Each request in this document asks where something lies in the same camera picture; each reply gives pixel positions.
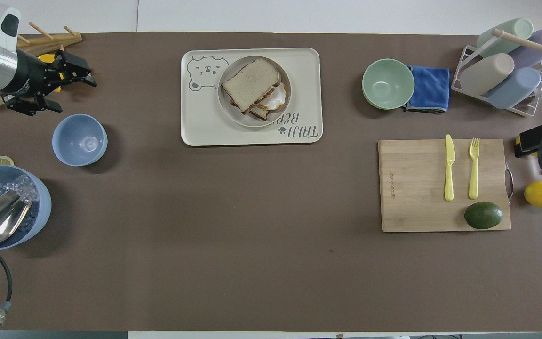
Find blue cloth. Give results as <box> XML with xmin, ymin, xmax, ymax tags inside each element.
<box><xmin>402</xmin><ymin>65</ymin><xmax>451</xmax><ymax>114</ymax></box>

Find large bread slice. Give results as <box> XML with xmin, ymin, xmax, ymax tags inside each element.
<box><xmin>221</xmin><ymin>58</ymin><xmax>282</xmax><ymax>114</ymax></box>

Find cream tray with bear print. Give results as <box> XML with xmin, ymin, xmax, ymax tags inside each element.
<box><xmin>181</xmin><ymin>48</ymin><xmax>324</xmax><ymax>146</ymax></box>

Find wooden rod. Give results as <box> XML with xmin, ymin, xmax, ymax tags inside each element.
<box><xmin>492</xmin><ymin>28</ymin><xmax>542</xmax><ymax>65</ymax></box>

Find fried egg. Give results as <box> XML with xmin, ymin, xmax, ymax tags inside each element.
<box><xmin>257</xmin><ymin>83</ymin><xmax>287</xmax><ymax>112</ymax></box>

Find small yellow object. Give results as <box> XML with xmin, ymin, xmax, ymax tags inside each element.
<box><xmin>515</xmin><ymin>136</ymin><xmax>538</xmax><ymax>157</ymax></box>

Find yellow plastic knife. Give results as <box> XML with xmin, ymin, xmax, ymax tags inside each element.
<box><xmin>444</xmin><ymin>134</ymin><xmax>456</xmax><ymax>202</ymax></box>

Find yellow plastic fork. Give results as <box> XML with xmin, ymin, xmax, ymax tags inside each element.
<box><xmin>468</xmin><ymin>137</ymin><xmax>481</xmax><ymax>201</ymax></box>

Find yellow cup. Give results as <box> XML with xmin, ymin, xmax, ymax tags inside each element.
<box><xmin>37</xmin><ymin>53</ymin><xmax>63</xmax><ymax>94</ymax></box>

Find blue cup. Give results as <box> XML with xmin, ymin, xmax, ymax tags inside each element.
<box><xmin>487</xmin><ymin>67</ymin><xmax>542</xmax><ymax>110</ymax></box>

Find clear ice cubes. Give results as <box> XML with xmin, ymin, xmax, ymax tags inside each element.
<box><xmin>0</xmin><ymin>175</ymin><xmax>40</xmax><ymax>204</ymax></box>

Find green avocado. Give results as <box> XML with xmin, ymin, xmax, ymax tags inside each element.
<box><xmin>463</xmin><ymin>201</ymin><xmax>504</xmax><ymax>230</ymax></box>

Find small bread slice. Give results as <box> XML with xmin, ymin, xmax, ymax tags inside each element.
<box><xmin>230</xmin><ymin>100</ymin><xmax>271</xmax><ymax>122</ymax></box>

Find blue ice bucket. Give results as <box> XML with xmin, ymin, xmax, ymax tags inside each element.
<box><xmin>0</xmin><ymin>165</ymin><xmax>52</xmax><ymax>250</ymax></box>

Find green bowl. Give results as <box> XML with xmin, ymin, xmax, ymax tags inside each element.
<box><xmin>362</xmin><ymin>58</ymin><xmax>415</xmax><ymax>111</ymax></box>

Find green cup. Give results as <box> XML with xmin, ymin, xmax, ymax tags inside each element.
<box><xmin>476</xmin><ymin>17</ymin><xmax>534</xmax><ymax>58</ymax></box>

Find wooden cutting board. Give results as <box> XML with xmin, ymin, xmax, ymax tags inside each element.
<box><xmin>377</xmin><ymin>138</ymin><xmax>515</xmax><ymax>233</ymax></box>

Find blue bowl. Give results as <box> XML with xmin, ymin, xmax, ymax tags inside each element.
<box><xmin>52</xmin><ymin>114</ymin><xmax>108</xmax><ymax>167</ymax></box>

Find beige cup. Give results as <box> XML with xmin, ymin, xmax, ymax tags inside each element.
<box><xmin>460</xmin><ymin>53</ymin><xmax>515</xmax><ymax>97</ymax></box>

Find beige round plate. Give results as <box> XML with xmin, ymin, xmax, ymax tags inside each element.
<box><xmin>218</xmin><ymin>56</ymin><xmax>292</xmax><ymax>128</ymax></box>

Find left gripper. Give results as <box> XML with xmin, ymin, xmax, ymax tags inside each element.
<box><xmin>3</xmin><ymin>48</ymin><xmax>98</xmax><ymax>117</ymax></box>

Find white wire rack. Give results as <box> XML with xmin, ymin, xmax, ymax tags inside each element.
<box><xmin>450</xmin><ymin>29</ymin><xmax>542</xmax><ymax>118</ymax></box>

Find wooden peg rack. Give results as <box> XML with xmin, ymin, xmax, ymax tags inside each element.
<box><xmin>0</xmin><ymin>22</ymin><xmax>83</xmax><ymax>110</ymax></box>

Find purple cup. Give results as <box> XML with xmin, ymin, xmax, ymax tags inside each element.
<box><xmin>508</xmin><ymin>26</ymin><xmax>542</xmax><ymax>70</ymax></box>

